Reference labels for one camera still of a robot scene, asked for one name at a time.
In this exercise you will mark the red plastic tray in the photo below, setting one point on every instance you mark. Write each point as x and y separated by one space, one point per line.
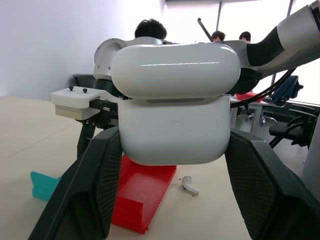
145 185

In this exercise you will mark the grey robot torso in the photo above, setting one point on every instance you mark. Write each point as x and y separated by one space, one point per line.
313 155

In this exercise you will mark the white earbud charging case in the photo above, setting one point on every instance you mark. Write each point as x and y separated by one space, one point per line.
175 130

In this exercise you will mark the white office desk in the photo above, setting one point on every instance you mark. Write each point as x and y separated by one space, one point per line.
252 112

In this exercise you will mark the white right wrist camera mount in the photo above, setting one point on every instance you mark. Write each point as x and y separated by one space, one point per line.
72 98

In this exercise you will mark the blue plastic tray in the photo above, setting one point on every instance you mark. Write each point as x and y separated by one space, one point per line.
42 186

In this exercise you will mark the office chair with blue jacket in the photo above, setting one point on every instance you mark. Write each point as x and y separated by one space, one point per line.
290 87

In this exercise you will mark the black slanted rod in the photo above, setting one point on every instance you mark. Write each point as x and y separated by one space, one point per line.
205 28

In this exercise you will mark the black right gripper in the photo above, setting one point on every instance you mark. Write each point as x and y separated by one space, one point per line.
105 117

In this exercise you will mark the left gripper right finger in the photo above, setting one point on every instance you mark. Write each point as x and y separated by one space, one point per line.
262 195

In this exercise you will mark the person with black hair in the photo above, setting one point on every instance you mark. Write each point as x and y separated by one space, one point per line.
245 37
218 36
150 28

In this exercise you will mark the white earbud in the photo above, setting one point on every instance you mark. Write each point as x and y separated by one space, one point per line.
187 181

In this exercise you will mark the red flat object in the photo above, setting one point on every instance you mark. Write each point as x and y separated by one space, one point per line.
250 96

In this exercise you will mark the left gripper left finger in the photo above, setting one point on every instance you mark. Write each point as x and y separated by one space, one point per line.
82 200

